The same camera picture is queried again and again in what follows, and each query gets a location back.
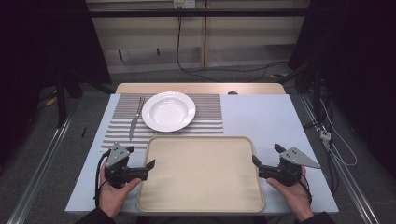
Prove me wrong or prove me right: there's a black curtain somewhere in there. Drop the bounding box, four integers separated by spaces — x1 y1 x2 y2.
286 0 396 180
0 0 112 169

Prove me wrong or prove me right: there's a black horizontal bar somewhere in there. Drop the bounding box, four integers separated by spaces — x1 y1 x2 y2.
88 7 310 18

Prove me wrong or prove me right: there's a black metal stand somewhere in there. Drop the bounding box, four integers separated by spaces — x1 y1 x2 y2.
54 69 69 129

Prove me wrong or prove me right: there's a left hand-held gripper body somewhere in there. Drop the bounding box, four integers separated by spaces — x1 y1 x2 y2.
104 142 149 189

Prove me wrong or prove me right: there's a white wall socket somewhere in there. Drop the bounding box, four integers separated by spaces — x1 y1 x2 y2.
173 0 197 9

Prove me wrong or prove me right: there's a beige plastic tray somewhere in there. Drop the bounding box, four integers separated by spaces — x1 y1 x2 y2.
135 135 266 214

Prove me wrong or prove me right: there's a grey striped placemat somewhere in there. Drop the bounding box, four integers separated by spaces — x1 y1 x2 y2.
100 92 225 152

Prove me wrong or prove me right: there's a white cable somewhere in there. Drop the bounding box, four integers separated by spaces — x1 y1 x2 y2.
319 98 359 167

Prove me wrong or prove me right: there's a long black wall cable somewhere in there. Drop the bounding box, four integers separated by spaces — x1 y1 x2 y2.
176 15 289 84

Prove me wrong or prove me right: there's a person's right hand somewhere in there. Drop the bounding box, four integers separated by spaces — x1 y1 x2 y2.
265 166 315 223

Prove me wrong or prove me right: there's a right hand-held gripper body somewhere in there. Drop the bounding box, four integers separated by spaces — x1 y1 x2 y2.
258 147 322 188

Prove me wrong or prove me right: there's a person's left hand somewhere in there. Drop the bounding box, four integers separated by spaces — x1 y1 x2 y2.
98 161 143 219

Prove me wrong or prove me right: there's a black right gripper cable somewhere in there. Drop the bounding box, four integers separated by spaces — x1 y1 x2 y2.
297 172 313 204

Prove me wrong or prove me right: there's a white deep plate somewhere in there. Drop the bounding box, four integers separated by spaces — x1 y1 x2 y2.
141 91 197 133

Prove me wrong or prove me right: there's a metal floor rail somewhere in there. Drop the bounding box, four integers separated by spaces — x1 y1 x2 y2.
298 92 381 224
6 115 78 224

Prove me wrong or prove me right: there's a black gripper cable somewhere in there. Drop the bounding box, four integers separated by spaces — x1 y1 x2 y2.
93 149 112 208
297 172 313 204

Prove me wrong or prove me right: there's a metal fork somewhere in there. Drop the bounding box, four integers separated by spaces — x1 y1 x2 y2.
128 95 147 142

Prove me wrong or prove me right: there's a pale blue table cover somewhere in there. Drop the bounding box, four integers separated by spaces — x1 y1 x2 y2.
64 92 340 215

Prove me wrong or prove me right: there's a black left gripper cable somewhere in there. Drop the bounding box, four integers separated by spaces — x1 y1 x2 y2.
93 149 112 208

